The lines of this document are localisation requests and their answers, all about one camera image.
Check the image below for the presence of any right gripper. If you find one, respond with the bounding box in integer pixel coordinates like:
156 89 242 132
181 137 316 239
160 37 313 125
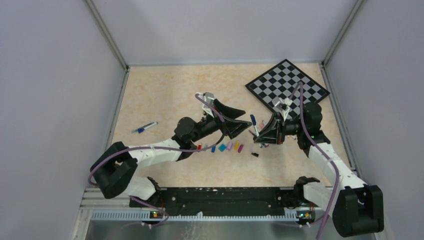
253 111 306 146

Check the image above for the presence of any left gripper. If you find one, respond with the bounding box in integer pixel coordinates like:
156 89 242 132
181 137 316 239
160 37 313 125
190 99 252 143

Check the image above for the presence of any black cap white marker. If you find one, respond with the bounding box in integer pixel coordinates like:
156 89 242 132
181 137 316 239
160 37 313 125
250 114 260 137

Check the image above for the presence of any yellow marker cap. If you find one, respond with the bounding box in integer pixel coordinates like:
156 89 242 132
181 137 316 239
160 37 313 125
234 141 240 150

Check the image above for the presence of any light purple highlighter cap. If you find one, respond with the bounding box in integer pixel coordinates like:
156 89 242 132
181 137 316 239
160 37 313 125
226 141 234 151

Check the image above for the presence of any magenta marker cap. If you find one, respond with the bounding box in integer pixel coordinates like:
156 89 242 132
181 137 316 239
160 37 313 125
237 144 244 153

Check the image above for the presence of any light blue highlighter cap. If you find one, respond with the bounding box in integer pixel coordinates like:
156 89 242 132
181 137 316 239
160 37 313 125
218 144 227 152

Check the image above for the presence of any blue cap pen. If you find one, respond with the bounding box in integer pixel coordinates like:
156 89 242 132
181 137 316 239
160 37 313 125
131 121 158 134

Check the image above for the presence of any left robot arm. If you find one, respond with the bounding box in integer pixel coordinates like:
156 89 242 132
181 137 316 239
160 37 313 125
88 99 252 207

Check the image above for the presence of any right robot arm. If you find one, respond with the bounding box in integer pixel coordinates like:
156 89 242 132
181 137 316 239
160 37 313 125
253 98 385 238

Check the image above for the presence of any black grey chessboard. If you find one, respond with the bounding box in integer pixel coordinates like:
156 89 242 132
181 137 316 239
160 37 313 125
245 59 330 120

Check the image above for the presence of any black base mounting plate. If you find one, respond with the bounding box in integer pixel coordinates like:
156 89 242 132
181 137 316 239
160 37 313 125
147 187 319 217

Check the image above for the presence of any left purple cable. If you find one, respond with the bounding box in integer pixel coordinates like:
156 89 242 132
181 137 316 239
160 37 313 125
87 93 229 229

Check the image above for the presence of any purple cable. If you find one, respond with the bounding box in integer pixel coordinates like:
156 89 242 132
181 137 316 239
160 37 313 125
87 93 229 229
288 81 341 240

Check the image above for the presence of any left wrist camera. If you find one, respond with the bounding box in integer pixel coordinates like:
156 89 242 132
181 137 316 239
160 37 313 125
195 92 215 112

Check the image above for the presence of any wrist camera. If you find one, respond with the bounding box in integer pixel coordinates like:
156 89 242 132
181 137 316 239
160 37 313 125
273 97 293 119
195 92 215 112

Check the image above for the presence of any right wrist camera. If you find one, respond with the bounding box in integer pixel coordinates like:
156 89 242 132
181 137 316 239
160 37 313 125
273 97 293 119

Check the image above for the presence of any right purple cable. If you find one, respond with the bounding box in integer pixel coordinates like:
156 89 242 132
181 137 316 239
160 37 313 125
288 81 341 240

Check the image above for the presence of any grey cable duct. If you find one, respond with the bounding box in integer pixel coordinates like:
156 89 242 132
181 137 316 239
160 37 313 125
91 210 299 222

